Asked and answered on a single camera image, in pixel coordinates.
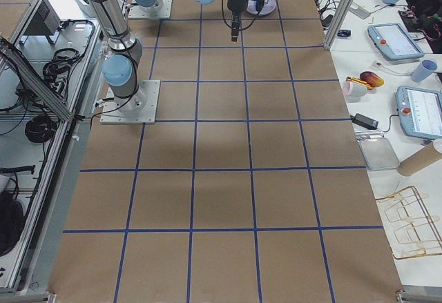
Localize silver tray container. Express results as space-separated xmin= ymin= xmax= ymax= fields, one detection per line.
xmin=358 ymin=138 xmax=399 ymax=171

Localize pink paper cup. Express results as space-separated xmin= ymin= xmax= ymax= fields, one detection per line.
xmin=342 ymin=81 xmax=368 ymax=103

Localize teach pendant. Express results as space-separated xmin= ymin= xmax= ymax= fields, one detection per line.
xmin=396 ymin=86 xmax=441 ymax=140
xmin=367 ymin=23 xmax=425 ymax=60

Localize coiled black cables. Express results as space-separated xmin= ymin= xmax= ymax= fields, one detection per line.
xmin=24 ymin=113 xmax=58 ymax=144

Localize cardboard tube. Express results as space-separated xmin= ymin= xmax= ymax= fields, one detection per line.
xmin=397 ymin=139 xmax=441 ymax=176

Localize amber glossy object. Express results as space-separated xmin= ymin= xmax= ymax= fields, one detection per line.
xmin=346 ymin=71 xmax=385 ymax=90

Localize teach pendant far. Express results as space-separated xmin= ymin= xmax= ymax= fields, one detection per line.
xmin=367 ymin=23 xmax=425 ymax=60

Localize black power adapter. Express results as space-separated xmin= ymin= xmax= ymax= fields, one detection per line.
xmin=350 ymin=113 xmax=378 ymax=130

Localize lilac plate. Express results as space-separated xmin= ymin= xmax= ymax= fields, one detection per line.
xmin=247 ymin=0 xmax=276 ymax=17

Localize teach pendant near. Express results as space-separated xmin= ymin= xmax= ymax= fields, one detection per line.
xmin=396 ymin=86 xmax=441 ymax=140

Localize aluminium frame post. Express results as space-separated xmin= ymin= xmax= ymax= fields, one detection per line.
xmin=323 ymin=0 xmax=353 ymax=50

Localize gold wire rack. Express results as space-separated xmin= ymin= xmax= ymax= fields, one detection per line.
xmin=376 ymin=186 xmax=441 ymax=260

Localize light blue plastic cup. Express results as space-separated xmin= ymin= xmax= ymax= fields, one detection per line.
xmin=411 ymin=59 xmax=438 ymax=83

